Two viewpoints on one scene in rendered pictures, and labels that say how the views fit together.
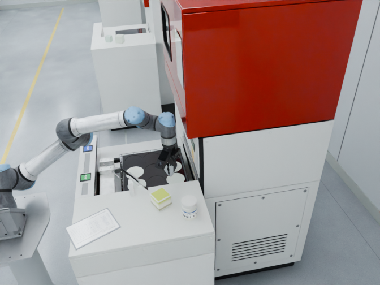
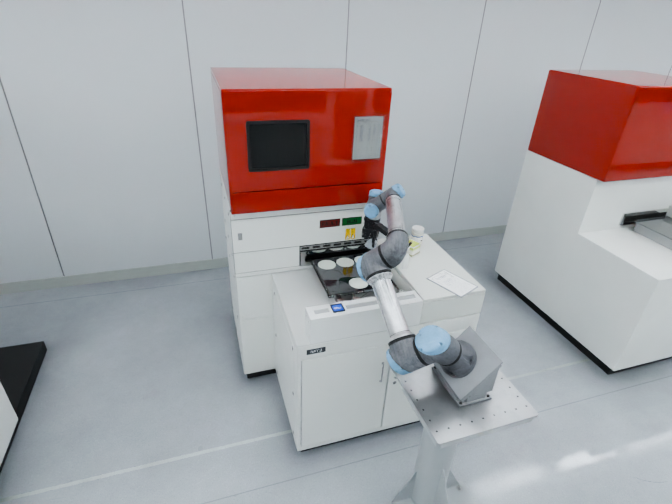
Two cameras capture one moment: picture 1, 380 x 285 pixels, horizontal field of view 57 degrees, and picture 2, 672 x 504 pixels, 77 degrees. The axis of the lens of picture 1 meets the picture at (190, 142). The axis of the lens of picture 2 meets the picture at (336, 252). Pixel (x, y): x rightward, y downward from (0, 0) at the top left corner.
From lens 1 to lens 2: 2.88 m
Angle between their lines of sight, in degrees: 80
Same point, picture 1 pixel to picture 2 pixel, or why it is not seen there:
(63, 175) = not seen: outside the picture
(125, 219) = (434, 268)
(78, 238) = (467, 287)
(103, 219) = (441, 278)
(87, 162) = (362, 304)
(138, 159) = (336, 282)
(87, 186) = (402, 297)
